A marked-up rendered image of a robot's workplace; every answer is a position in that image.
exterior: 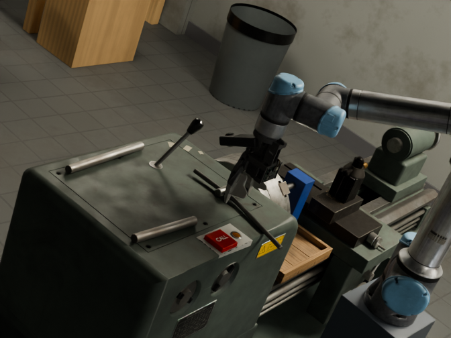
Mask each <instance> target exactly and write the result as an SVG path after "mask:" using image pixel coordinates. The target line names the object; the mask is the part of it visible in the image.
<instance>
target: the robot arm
mask: <svg viewBox="0 0 451 338"><path fill-rule="evenodd" d="M303 87H304V83H303V81H302V80H301V79H299V78H297V77H296V76H294V75H292V74H288V73H279V74H277V75H276V76H275V77H274V79H273V82H272V84H271V86H270V88H269V89H268V94H267V96H266V98H265V101H264V104H263V106H262V109H261V111H260V113H259V116H258V119H257V120H256V124H255V128H254V131H253V134H239V133H231V132H229V133H227V134H225V135H222V136H220V137H219V144H220V145H221V146H228V147H233V146H238V147H247V148H246V150H245V151H244V152H243V153H242V155H241V156H240V159H239V160H238V162H237V163H236V165H235V166H234V168H233V169H232V171H231V174H230V177H229V178H228V181H227V186H226V188H225V197H224V202H225V203H227V202H228V201H229V199H230V197H231V195H234V196H237V197H240V198H241V199H244V198H246V196H247V195H249V194H250V192H251V190H252V188H253V186H254V187H256V188H259V189H262V190H266V189H267V185H266V184H265V183H264V182H266V181H269V180H272V179H275V178H276V177H277V174H278V172H279V170H280V167H281V164H282V163H283V162H282V161H281V160H280V159H278V157H279V154H280V152H281V150H282V149H283V148H285V147H286V145H287V142H285V141H284V140H282V139H281V138H282V137H283V136H284V133H285V130H286V128H287V126H288V124H289V122H290V120H293V121H295V122H297V123H299V124H301V125H303V126H305V127H308V128H310V129H312V130H314V131H316V132H318V134H321V135H325V136H328V137H330V138H333V137H336V136H337V134H338V132H339V130H340V128H341V126H342V124H343V122H344V120H345V118H347V119H355V120H360V121H367V122H373V123H380V124H385V125H393V126H398V127H406V128H410V129H418V130H423V131H431V132H436V133H444V134H448V135H451V103H444V102H439V101H430V100H425V99H416V98H411V97H402V96H397V95H389V94H384V93H375V92H370V91H362V90H356V89H348V88H346V87H345V86H344V85H343V84H342V83H339V82H330V83H328V84H327V85H325V86H323V87H322V88H321V89H320V90H319V92H318V94H317V95H316V96H315V97H314V96H313V95H310V94H309V93H306V92H305V91H303ZM243 171H245V172H246V173H247V175H246V174H245V173H242V172H243ZM245 183H246V184H245ZM450 248H451V172H450V173H449V175H448V177H447V179H446V181H445V183H444V185H443V186H442V188H441V190H440V192H439V193H438V195H437V197H436V199H435V201H434V203H433V205H432V206H431V208H430V210H429V212H428V213H427V215H426V217H425V219H424V220H423V223H422V224H421V226H420V228H419V230H418V232H417V233H414V232H407V233H404V234H403V236H402V238H401V239H400V240H399V243H398V245H397V247H396V249H395V251H394V252H393V255H392V256H391V259H390V260H389V263H388V264H387V266H386V268H385V270H384V272H383V274H382V275H381V276H380V277H379V278H378V279H377V280H375V281H374V282H373V283H372V284H371V285H370V286H369V287H368V288H367V290H366V292H365V293H364V303H365V305H366V306H367V308H368V309H369V310H370V312H371V313H372V314H374V315H375V316H376V317H378V318H379V319H381V320H382V321H384V322H386V323H389V324H392V325H395V326H400V327H406V326H410V325H412V324H413V323H414V321H415V320H416V318H417V316H418V314H419V313H421V312H423V311H424V310H425V309H426V307H427V305H428V304H429V303H430V295H431V293H432V291H433V290H434V288H435V287H436V284H437V283H438V281H439V279H440V278H441V276H442V274H443V271H442V267H441V263H442V261H443V260H444V258H445V257H446V254H447V253H448V251H449V249H450Z"/></svg>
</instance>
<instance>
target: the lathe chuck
mask: <svg viewBox="0 0 451 338"><path fill-rule="evenodd" d="M241 155H242V152H240V153H234V154H230V155H227V156H223V157H220V158H229V159H233V160H237V161H238V160H239V159H240V156H241ZM278 182H279V183H281V182H282V179H281V177H280V176H279V174H277V177H276V178H275V179H272V180H269V181H266V182H264V183H265V184H266V185H267V191H268V194H269V196H270V199H271V200H272V201H273V202H275V203H276V204H277V205H279V206H280V207H282V208H283V209H284V210H286V211H287V212H289V213H290V214H291V208H290V202H289V196H288V195H287V194H286V195H285V197H284V196H283V195H282V193H281V190H280V188H279V186H278Z"/></svg>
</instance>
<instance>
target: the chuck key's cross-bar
mask: <svg viewBox="0 0 451 338"><path fill-rule="evenodd" d="M193 172H194V173H195V174H196V175H198V176H199V177H200V178H202V179H203V180H204V181H206V182H207V183H208V184H210V185H211V186H212V187H214V188H215V189H217V188H220V186H219V185H218V184H216V183H214V181H212V180H211V179H209V178H208V177H206V175H204V174H203V173H201V172H200V171H198V169H194V171H193ZM230 200H231V201H233V202H234V203H235V204H236V205H237V206H238V207H239V208H240V209H241V210H242V212H243V213H244V214H245V215H246V216H247V217H248V218H249V219H250V220H251V221H252V222H253V223H254V224H255V225H256V226H257V228H259V230H261V232H263V234H265V235H266V236H267V237H268V238H269V239H270V241H271V242H272V243H273V244H274V245H275V246H276V247H277V248H278V249H279V250H280V249H282V248H283V247H282V245H281V244H280V243H279V242H278V241H277V240H276V239H275V238H274V237H273V236H272V235H271V234H270V233H269V232H268V231H267V230H266V229H265V228H264V227H263V226H262V225H261V224H260V222H259V221H258V220H257V219H256V218H255V217H254V216H253V215H252V214H251V213H250V212H249V211H248V210H247V209H246V208H245V207H244V206H243V204H242V203H241V202H240V201H239V200H238V199H236V198H235V197H234V196H232V195H231V197H230Z"/></svg>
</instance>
